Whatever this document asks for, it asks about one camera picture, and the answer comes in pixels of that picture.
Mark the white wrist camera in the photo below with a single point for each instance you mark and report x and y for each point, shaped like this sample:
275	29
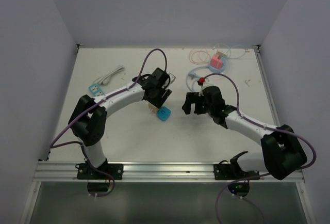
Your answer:
203	83
171	79

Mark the blue square adapter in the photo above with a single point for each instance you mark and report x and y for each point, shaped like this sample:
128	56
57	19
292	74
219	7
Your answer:
163	113

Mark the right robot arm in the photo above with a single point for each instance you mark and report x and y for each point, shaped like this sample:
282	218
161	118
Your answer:
281	152

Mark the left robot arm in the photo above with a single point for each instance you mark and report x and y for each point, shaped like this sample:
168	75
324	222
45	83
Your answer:
89	117

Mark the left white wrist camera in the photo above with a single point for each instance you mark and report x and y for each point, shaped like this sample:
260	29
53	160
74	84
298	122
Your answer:
171	79

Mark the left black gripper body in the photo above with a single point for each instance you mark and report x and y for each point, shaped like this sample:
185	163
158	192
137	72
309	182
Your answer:
160	96

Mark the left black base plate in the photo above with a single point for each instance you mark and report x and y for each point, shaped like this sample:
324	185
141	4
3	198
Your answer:
103	172

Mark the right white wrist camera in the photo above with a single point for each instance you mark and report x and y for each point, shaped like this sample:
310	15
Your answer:
203	83

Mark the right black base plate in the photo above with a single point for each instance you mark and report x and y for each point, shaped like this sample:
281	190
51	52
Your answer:
226	171

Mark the right side aluminium rail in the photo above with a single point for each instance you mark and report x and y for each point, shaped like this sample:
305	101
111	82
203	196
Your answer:
256	49

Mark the light blue round socket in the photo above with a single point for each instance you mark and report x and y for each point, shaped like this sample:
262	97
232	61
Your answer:
225	66

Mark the teal power strip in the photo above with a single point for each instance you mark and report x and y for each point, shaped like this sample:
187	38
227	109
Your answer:
96	90

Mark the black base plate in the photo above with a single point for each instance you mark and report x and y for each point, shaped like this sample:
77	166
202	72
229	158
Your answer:
226	171
103	172

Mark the tan wooden socket cube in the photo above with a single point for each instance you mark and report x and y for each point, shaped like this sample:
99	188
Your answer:
152	108

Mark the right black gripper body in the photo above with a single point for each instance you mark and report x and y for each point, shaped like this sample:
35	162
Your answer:
201	107

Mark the pink cube plug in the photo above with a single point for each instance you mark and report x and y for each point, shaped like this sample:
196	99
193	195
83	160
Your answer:
216	62

